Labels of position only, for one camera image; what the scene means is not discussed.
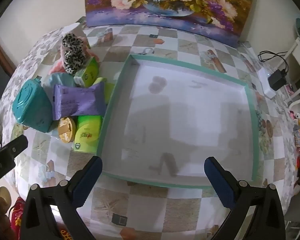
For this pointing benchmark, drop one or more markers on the red floral cloth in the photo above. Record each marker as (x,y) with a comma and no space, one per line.
(16,217)

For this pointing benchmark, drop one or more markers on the lime green cloth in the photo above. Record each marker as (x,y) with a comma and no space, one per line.
(109,91)

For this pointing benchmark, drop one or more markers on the pink white zigzag knit cloth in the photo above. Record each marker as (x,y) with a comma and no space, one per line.
(56,68)

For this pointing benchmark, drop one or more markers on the leopard print scrunchie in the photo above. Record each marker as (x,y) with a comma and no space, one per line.
(72,55)

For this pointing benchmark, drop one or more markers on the light blue towel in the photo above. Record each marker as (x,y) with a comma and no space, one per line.
(60,80)

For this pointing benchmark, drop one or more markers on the floral painting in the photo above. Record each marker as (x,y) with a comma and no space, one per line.
(165,5)

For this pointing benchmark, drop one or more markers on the purple cloth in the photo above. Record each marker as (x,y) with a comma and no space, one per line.
(77,101)

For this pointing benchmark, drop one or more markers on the black power adapter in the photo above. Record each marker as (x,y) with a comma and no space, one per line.
(277,80)

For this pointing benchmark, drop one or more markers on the gold round tin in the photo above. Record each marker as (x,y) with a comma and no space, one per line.
(66,130)

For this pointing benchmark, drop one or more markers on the grey leaf pattern tablecloth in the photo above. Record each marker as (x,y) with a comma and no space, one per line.
(35,52)

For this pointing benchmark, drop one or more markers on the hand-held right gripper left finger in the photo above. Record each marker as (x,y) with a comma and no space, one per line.
(87,183)

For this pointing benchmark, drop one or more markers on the lime green packet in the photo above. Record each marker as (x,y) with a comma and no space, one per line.
(87,133)

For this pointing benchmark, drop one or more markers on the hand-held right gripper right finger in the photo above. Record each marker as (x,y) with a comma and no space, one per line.
(218,185)

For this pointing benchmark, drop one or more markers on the white tray with green rim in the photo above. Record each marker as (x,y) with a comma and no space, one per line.
(190,117)

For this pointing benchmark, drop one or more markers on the checkered printed tablecloth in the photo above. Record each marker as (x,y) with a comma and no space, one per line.
(190,42)

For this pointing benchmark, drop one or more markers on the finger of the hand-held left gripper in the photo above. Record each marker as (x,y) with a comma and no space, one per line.
(15,146)

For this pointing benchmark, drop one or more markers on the white wooden furniture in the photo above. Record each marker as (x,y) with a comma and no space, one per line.
(297,52)

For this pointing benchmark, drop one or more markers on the white power strip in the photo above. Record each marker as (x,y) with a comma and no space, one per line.
(265,80)

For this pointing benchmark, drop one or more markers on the white bottle with green label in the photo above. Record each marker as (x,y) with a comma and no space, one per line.
(88,71)

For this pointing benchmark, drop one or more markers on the teal plastic case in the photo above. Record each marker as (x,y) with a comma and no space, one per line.
(31,105)

